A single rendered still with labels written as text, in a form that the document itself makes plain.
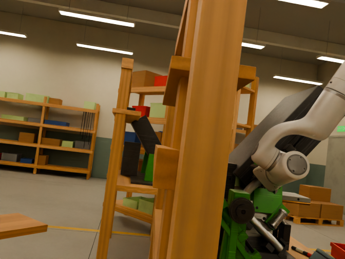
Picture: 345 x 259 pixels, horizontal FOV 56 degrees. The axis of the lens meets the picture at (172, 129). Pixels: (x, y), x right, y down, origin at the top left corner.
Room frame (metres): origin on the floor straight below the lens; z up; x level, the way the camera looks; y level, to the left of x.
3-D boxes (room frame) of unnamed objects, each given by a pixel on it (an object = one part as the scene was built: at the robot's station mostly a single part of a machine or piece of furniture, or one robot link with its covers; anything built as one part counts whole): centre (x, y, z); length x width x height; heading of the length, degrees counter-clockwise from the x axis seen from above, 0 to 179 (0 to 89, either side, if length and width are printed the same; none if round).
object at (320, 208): (7.25, -3.22, 0.37); 1.20 x 0.80 x 0.74; 106
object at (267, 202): (1.31, -0.40, 1.17); 0.13 x 0.12 x 0.20; 3
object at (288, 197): (1.47, -0.43, 1.11); 0.39 x 0.16 x 0.03; 93
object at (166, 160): (1.37, 0.04, 1.23); 1.30 x 0.05 x 0.09; 3
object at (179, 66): (1.37, -0.07, 1.52); 0.90 x 0.25 x 0.04; 3
